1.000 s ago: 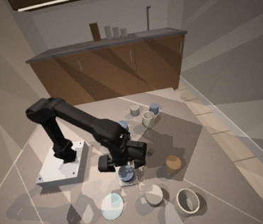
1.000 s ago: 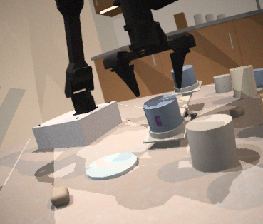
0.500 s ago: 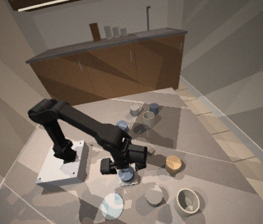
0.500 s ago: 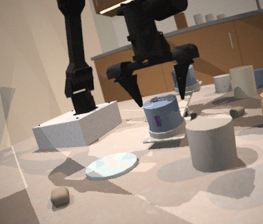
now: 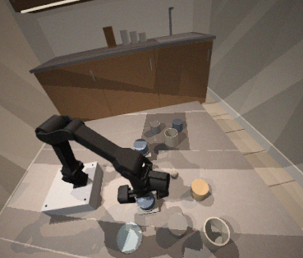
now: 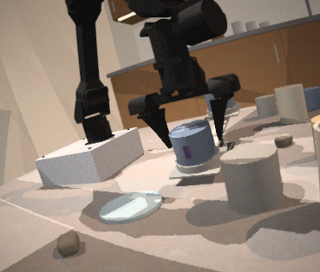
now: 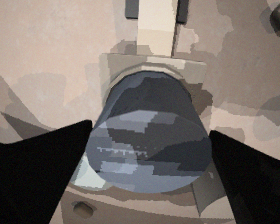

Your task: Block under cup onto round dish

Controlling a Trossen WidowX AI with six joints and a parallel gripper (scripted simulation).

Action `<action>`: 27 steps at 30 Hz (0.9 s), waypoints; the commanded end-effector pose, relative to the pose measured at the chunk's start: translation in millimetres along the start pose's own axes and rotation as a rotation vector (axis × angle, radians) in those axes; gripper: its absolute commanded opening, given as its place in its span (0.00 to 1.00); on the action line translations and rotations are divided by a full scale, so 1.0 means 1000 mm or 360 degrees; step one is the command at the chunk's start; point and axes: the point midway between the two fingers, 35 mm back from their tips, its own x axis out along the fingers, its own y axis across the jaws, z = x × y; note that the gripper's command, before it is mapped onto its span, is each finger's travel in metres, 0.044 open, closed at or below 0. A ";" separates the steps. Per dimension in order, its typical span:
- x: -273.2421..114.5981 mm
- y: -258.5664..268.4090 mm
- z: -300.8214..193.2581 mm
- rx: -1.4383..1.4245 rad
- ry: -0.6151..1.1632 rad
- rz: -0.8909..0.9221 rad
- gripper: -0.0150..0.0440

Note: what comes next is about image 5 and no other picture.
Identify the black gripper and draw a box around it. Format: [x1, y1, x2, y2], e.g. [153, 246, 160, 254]
[117, 184, 169, 204]

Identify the tan cylinder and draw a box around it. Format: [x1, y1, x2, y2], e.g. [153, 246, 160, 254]
[191, 179, 209, 201]

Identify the grey cylinder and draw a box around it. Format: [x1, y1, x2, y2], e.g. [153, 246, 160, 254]
[168, 213, 188, 239]
[136, 191, 155, 210]
[164, 128, 178, 149]
[150, 121, 161, 134]
[133, 139, 149, 155]
[200, 217, 230, 251]

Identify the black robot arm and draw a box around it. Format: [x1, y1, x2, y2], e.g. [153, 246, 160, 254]
[35, 114, 170, 193]

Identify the pale grey round dish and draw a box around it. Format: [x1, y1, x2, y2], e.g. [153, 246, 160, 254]
[117, 222, 142, 254]

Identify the tan rounded pebble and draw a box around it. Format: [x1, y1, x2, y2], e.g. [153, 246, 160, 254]
[171, 171, 178, 178]

